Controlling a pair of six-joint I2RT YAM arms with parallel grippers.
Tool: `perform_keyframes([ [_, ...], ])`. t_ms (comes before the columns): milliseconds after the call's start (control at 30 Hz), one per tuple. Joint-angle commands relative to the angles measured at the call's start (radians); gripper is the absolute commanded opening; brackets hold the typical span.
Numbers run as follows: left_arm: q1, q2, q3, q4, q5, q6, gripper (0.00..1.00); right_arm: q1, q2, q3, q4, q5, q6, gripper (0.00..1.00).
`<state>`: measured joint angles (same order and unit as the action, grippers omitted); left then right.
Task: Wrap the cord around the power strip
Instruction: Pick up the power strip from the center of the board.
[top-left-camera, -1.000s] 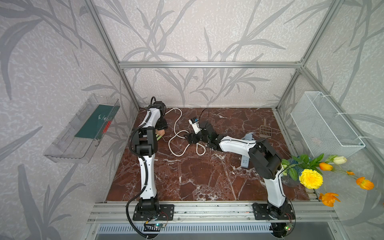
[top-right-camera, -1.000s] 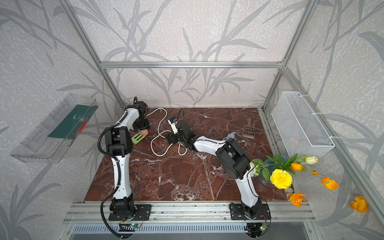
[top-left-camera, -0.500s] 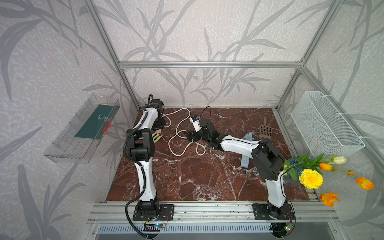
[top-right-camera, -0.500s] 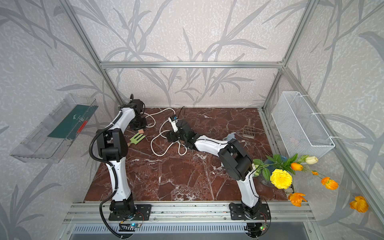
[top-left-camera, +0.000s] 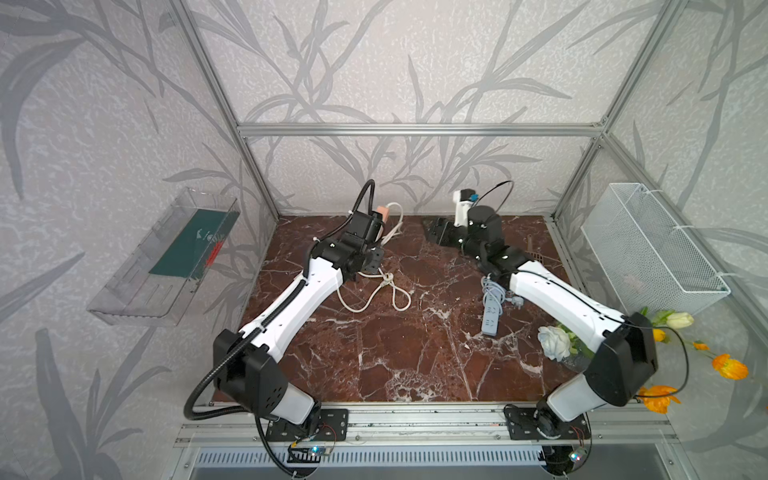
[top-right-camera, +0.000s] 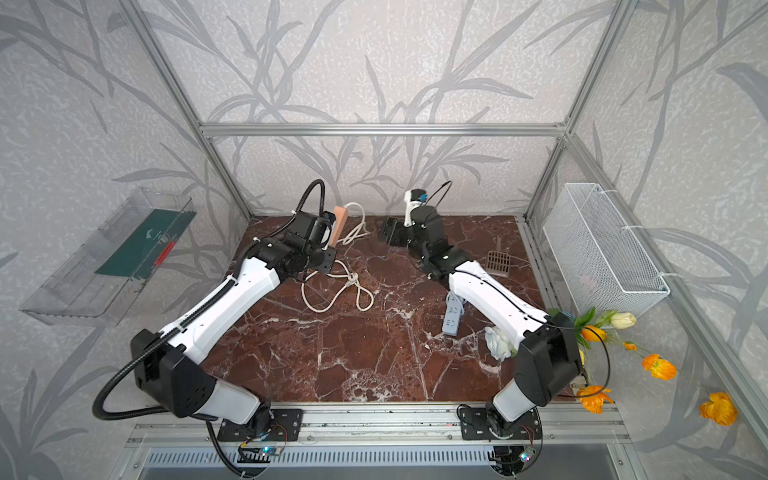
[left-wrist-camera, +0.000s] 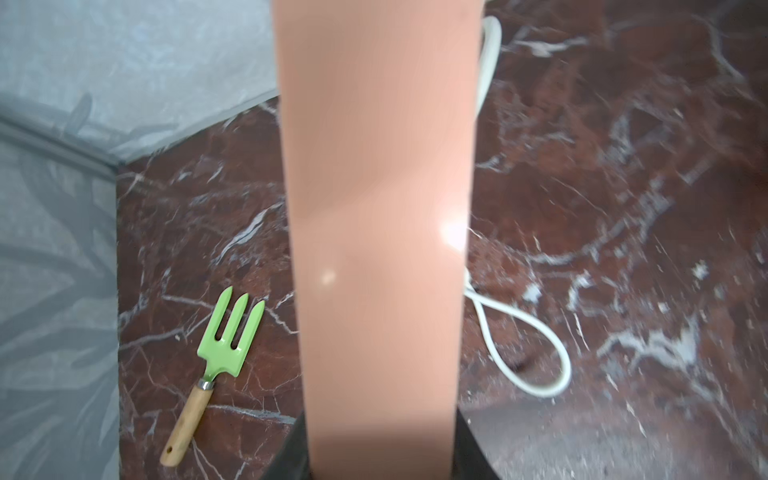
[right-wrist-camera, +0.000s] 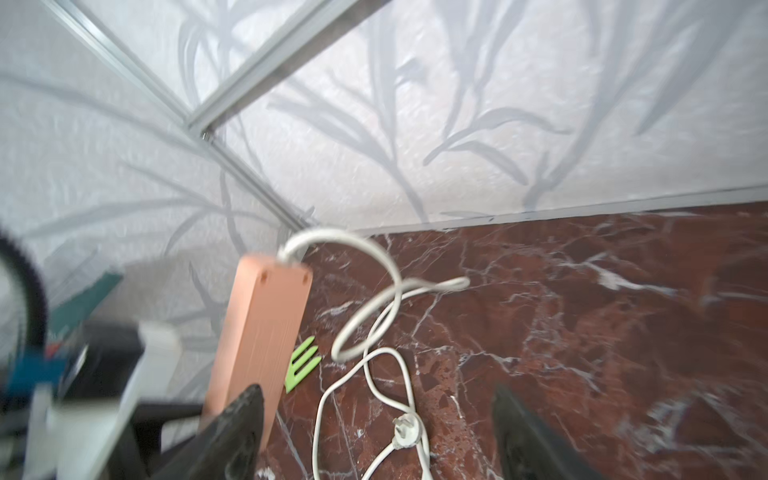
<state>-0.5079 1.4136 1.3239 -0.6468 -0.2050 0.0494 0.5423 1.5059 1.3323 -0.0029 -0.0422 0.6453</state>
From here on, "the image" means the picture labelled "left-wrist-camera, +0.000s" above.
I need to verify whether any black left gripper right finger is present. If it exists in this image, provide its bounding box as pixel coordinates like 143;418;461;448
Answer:
451;409;500;480

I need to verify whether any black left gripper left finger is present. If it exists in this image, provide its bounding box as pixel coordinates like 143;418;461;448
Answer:
261;414;312;480

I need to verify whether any pink power strip block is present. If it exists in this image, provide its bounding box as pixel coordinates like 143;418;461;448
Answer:
272;1;483;479

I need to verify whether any cream white extension cord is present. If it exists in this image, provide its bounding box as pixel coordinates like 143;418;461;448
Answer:
461;14;573;400

